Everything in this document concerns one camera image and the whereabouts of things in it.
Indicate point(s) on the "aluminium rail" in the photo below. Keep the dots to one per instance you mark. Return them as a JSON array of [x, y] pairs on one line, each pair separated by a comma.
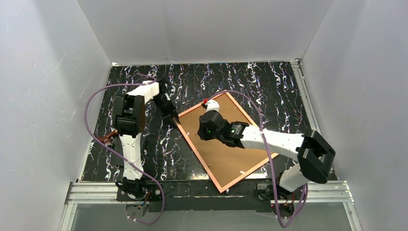
[[307, 102], [108, 193]]

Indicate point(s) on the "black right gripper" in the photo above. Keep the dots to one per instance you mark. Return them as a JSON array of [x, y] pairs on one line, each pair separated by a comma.
[[204, 120]]

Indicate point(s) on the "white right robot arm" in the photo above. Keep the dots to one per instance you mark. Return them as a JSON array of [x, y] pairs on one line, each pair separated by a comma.
[[289, 145]]

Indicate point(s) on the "brown copper pipe fitting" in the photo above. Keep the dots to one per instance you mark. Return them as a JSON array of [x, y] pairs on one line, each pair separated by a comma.
[[108, 139]]

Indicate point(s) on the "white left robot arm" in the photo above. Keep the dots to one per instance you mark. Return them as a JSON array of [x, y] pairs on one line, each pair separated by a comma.
[[130, 120]]

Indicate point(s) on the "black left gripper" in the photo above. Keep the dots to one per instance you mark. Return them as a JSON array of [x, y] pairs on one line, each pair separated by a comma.
[[170, 109]]

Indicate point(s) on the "aluminium right side rail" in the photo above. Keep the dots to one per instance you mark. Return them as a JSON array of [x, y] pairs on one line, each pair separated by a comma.
[[307, 102]]

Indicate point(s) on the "red picture frame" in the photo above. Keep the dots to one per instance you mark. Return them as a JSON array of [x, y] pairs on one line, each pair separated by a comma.
[[224, 165]]

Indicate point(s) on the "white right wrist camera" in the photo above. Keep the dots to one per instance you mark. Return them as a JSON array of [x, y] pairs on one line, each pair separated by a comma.
[[210, 105]]

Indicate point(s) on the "aluminium front rail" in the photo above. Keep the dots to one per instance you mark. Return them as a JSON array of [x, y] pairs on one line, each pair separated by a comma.
[[108, 193]]

